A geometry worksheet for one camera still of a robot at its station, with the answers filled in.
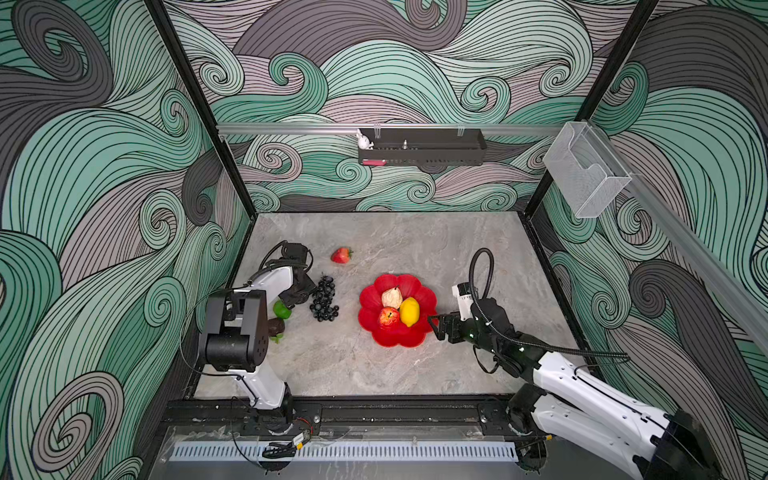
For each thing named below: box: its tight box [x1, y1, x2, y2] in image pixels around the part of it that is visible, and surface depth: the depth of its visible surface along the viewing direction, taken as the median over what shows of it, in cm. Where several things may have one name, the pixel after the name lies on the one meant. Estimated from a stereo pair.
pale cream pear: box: [382, 286, 403, 309], surface depth 90 cm
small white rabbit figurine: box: [354, 128, 374, 150], surface depth 87 cm
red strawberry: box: [330, 247, 354, 264], surface depth 106 cm
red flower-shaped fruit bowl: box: [358, 274, 437, 347], surface depth 92 cm
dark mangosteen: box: [268, 318, 285, 337], surface depth 87 cm
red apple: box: [379, 306, 400, 326], surface depth 87 cm
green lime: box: [273, 299, 292, 320], surface depth 91 cm
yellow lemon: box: [400, 296, 420, 327], surface depth 89 cm
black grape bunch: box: [310, 272, 339, 322], surface depth 94 cm
